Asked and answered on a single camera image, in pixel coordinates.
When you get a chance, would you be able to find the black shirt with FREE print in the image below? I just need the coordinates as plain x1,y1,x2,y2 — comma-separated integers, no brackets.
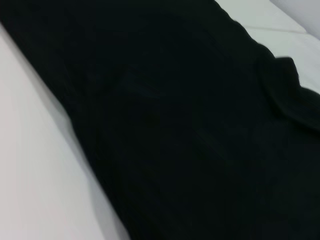
0,0,320,240

